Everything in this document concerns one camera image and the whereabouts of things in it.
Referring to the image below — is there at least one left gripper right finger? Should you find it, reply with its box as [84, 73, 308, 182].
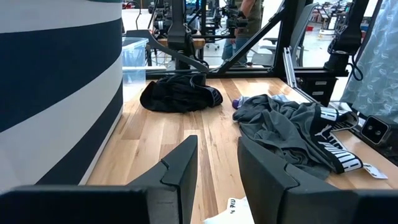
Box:
[237, 136, 335, 224]

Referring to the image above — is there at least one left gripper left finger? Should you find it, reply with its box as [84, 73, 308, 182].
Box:
[127, 134, 199, 224]

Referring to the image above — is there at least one white cloth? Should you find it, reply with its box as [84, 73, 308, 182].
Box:
[203, 196, 256, 224]

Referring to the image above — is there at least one dark grey Puma underwear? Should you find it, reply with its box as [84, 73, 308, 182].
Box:
[232, 94, 389, 181]

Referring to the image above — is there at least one black underwear garment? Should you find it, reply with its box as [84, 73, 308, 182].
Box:
[139, 73, 224, 113]

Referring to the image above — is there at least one purple and white sock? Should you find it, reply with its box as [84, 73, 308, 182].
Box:
[231, 95, 292, 110]

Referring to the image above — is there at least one white patterned garment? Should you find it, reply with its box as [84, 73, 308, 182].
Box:
[340, 0, 398, 125]

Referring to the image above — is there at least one black box with white labels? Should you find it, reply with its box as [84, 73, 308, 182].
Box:
[295, 76, 339, 107]

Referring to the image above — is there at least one clear plastic bin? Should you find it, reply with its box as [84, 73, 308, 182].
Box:
[121, 36, 167, 103]

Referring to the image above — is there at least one background wooden table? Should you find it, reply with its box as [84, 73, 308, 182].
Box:
[157, 37, 206, 50]

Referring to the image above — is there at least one navy white striped fabric basket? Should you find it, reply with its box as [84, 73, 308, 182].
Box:
[0, 0, 124, 192]

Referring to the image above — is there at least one person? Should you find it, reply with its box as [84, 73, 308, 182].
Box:
[221, 0, 265, 65]

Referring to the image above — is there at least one grey office chair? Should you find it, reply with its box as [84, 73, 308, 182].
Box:
[251, 2, 318, 68]

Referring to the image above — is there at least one silver aluminium rail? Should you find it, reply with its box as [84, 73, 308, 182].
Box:
[282, 46, 315, 103]

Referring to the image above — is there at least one black two-lens camera box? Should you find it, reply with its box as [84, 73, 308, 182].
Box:
[359, 114, 390, 146]

